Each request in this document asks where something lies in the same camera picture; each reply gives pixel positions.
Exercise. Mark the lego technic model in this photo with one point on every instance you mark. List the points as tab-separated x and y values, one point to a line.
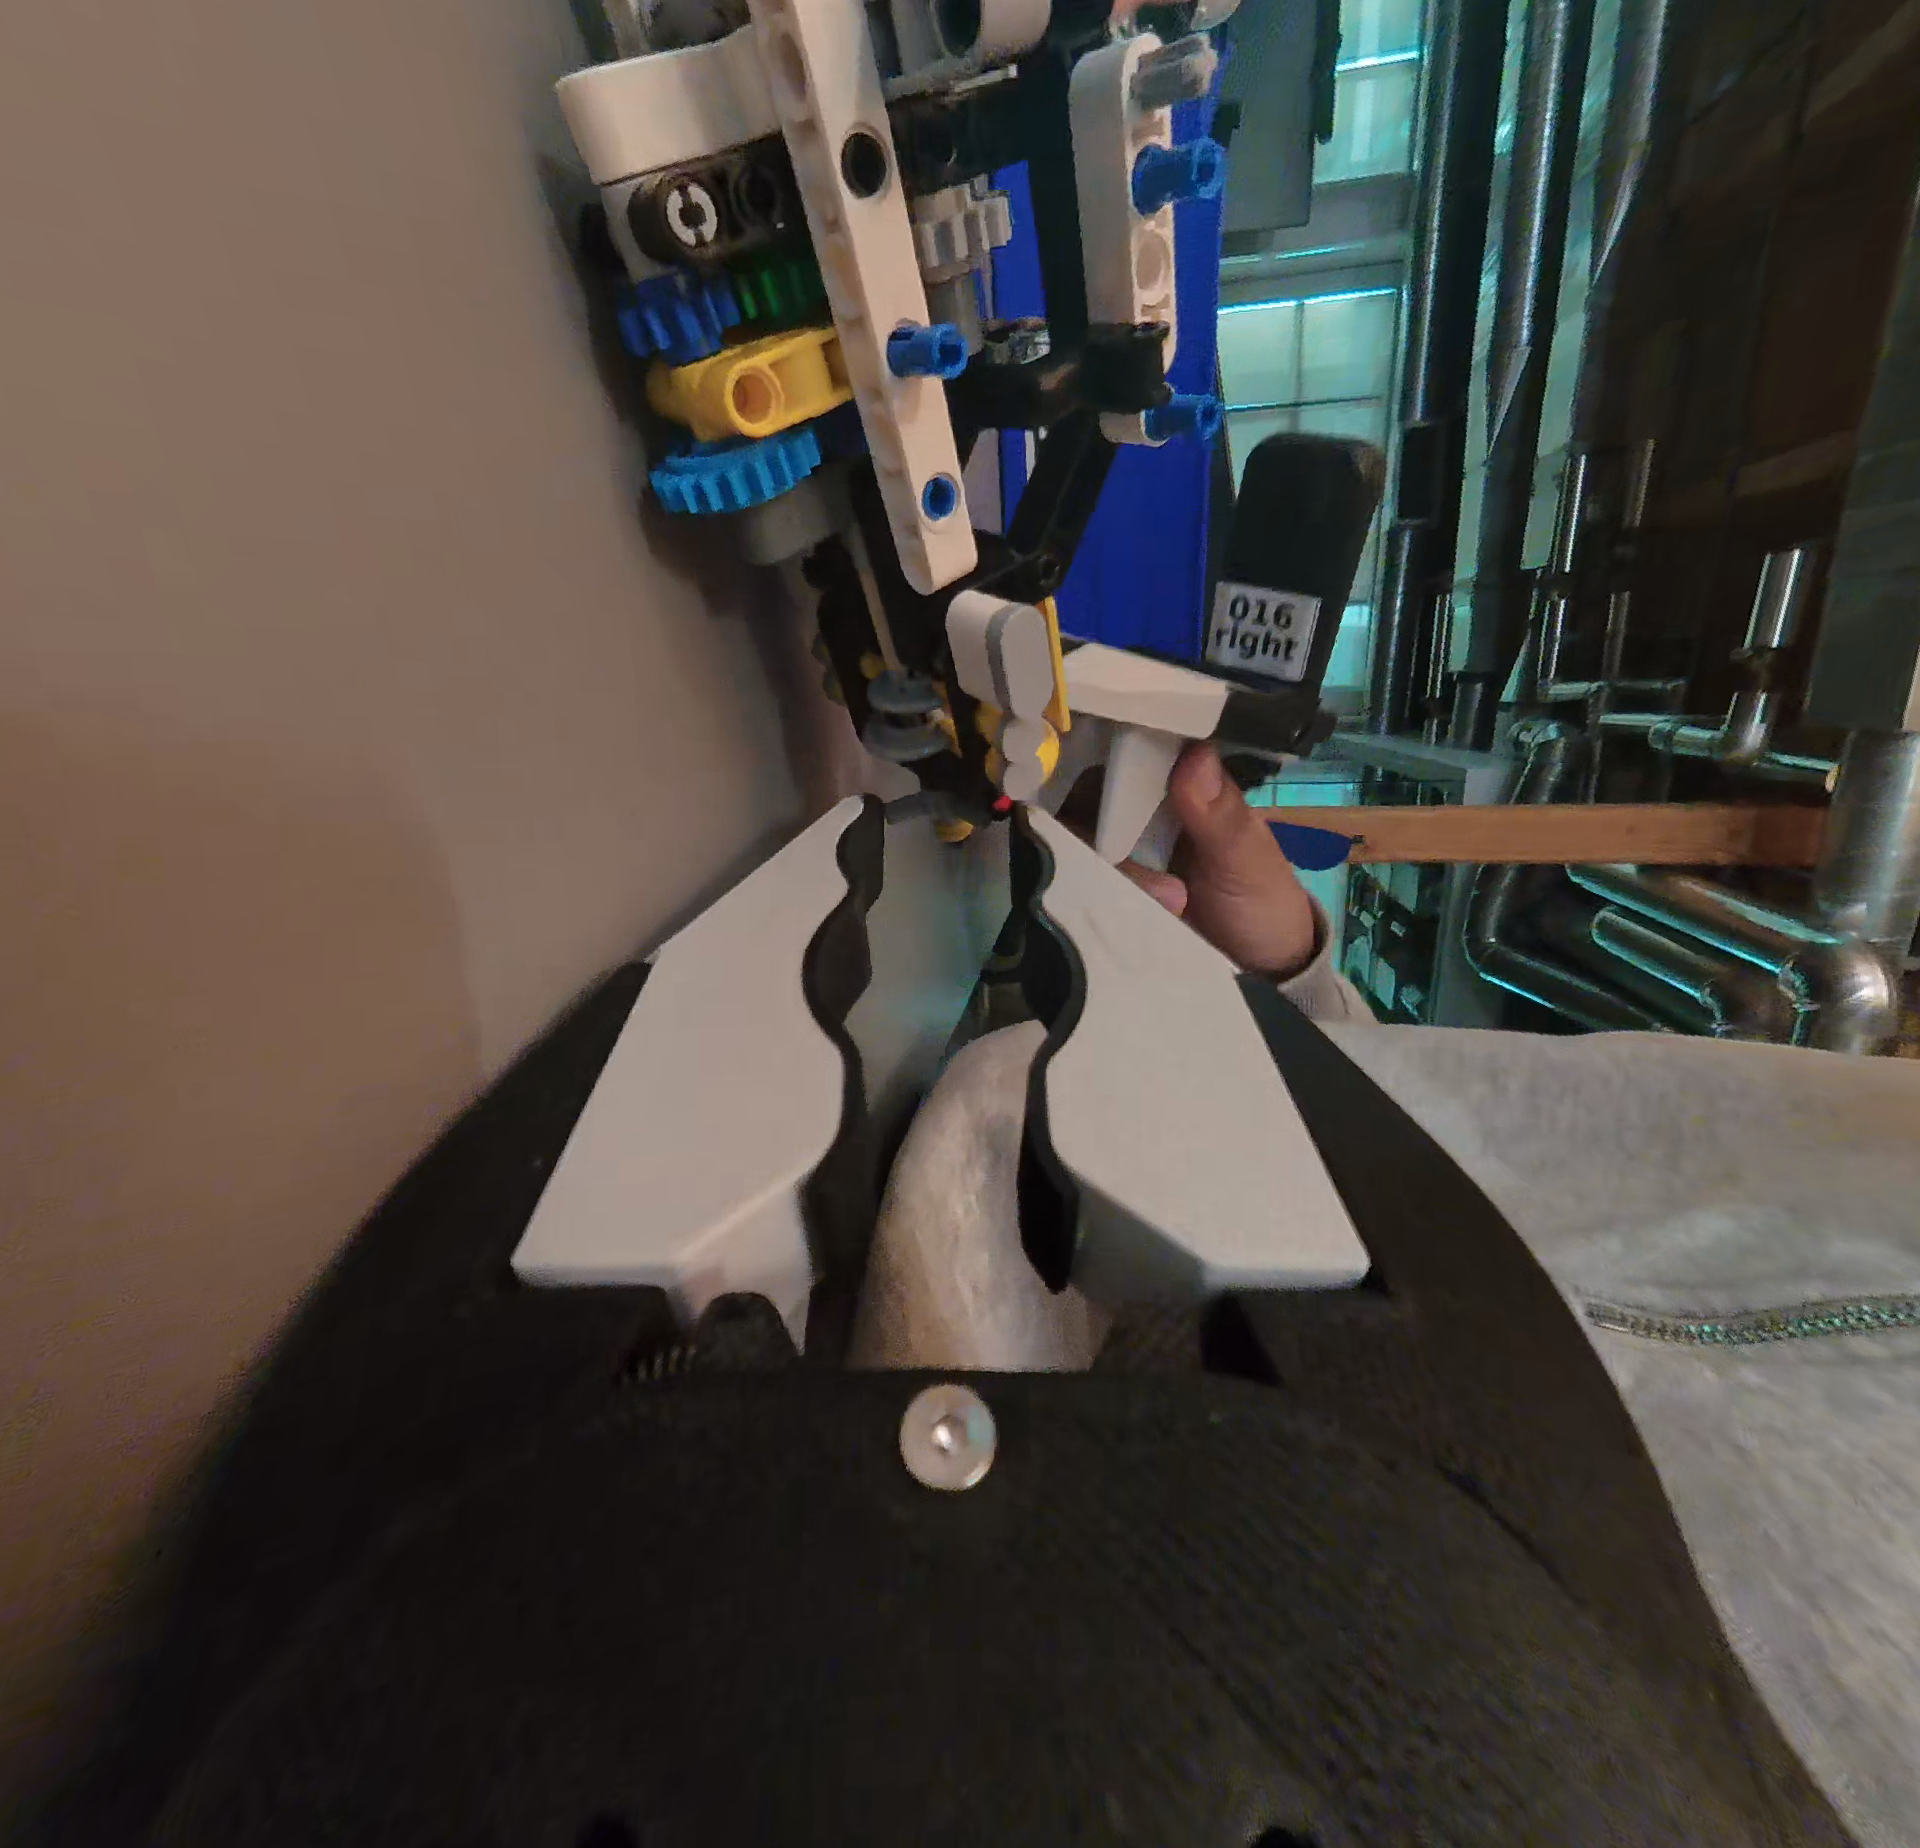
877	229

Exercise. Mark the steel pipe frame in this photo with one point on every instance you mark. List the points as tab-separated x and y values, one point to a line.
1727	963

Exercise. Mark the person's right hand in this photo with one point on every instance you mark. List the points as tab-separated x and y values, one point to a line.
1238	873

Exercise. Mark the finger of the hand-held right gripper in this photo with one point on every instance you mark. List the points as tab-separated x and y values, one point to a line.
1148	693

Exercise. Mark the long wooden beam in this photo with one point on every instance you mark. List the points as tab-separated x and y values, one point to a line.
1577	832

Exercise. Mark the person's grey fleece jacket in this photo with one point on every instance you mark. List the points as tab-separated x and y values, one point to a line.
1772	1548

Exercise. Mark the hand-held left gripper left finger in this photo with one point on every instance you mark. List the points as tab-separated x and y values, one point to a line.
692	1113

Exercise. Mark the blue plastic storage bin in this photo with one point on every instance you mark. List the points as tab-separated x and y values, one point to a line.
1157	544

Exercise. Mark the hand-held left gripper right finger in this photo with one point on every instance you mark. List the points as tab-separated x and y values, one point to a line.
1202	1129

